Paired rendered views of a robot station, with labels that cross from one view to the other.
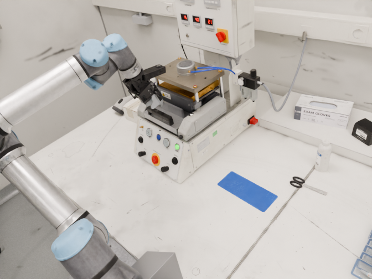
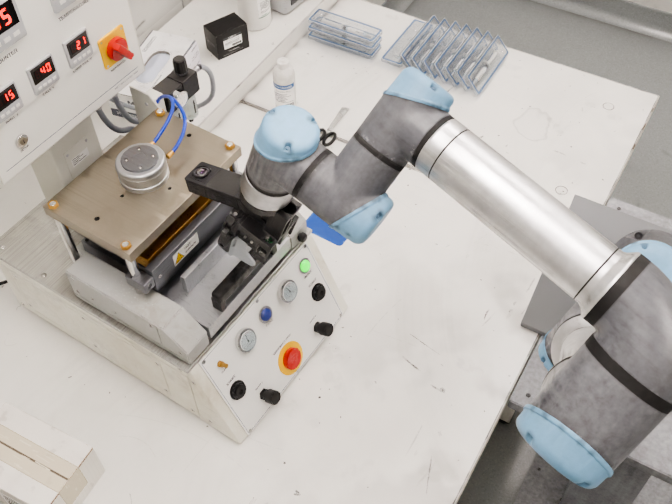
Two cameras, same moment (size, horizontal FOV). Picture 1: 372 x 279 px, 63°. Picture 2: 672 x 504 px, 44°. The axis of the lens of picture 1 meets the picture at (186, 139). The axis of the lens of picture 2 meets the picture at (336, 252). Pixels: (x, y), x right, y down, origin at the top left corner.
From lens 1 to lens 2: 1.55 m
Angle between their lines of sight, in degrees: 71
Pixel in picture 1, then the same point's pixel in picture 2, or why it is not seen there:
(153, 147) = (270, 349)
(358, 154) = (267, 58)
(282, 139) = not seen: hidden behind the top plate
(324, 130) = (203, 88)
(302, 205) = not seen: hidden behind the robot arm
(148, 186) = (360, 371)
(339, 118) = (192, 55)
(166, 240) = (487, 302)
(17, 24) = not seen: outside the picture
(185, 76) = (172, 173)
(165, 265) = (594, 207)
